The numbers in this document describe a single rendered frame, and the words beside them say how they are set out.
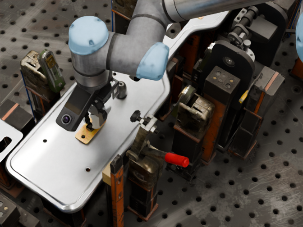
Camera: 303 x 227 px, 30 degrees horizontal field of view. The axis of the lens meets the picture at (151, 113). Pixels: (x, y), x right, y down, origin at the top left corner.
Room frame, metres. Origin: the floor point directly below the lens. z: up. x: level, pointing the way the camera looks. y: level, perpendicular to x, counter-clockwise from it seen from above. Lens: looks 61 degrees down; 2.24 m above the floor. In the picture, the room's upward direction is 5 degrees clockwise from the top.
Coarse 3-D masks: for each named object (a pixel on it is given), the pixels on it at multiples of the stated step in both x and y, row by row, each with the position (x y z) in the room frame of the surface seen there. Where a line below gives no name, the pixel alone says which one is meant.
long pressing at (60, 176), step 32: (192, 32) 0.95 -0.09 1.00; (64, 96) 0.72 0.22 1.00; (128, 96) 0.73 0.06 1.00; (160, 96) 0.74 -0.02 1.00; (32, 128) 0.62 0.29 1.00; (128, 128) 0.64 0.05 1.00; (32, 160) 0.53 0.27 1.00; (64, 160) 0.54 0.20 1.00; (96, 160) 0.55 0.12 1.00; (64, 192) 0.46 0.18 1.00
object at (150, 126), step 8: (136, 112) 0.56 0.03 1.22; (136, 120) 0.56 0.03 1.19; (144, 120) 0.55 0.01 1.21; (152, 120) 0.55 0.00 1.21; (144, 128) 0.53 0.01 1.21; (152, 128) 0.54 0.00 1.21; (136, 136) 0.54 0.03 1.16; (144, 136) 0.53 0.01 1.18; (136, 144) 0.54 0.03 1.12; (144, 144) 0.55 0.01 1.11; (136, 152) 0.54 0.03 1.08
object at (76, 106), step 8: (80, 88) 0.63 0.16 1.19; (72, 96) 0.61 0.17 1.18; (80, 96) 0.61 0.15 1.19; (88, 96) 0.61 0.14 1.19; (64, 104) 0.60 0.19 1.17; (72, 104) 0.59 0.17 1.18; (80, 104) 0.59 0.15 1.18; (88, 104) 0.60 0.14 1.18; (64, 112) 0.58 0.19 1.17; (72, 112) 0.58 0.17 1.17; (80, 112) 0.58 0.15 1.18; (56, 120) 0.56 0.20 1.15; (64, 120) 0.56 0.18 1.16; (72, 120) 0.56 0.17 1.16; (80, 120) 0.57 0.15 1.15; (64, 128) 0.55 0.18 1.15; (72, 128) 0.55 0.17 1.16
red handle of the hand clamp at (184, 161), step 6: (144, 150) 0.54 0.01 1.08; (150, 150) 0.54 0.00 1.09; (156, 150) 0.54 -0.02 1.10; (156, 156) 0.52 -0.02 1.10; (162, 156) 0.52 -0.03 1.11; (168, 156) 0.51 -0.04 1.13; (174, 156) 0.51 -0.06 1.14; (180, 156) 0.51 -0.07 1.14; (168, 162) 0.51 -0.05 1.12; (174, 162) 0.50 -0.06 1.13; (180, 162) 0.49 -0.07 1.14; (186, 162) 0.49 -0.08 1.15
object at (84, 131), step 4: (84, 124) 0.64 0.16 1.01; (88, 124) 0.63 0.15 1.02; (80, 128) 0.62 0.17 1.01; (84, 128) 0.62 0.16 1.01; (88, 128) 0.62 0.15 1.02; (92, 128) 0.62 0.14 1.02; (80, 132) 0.61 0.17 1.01; (84, 132) 0.61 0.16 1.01; (88, 132) 0.61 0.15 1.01; (92, 132) 0.62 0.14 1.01; (96, 132) 0.62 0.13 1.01; (76, 136) 0.60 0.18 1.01; (80, 136) 0.60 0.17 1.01; (88, 136) 0.60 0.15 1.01; (92, 136) 0.60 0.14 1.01; (80, 140) 0.59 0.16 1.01; (84, 140) 0.59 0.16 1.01; (88, 140) 0.59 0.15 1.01
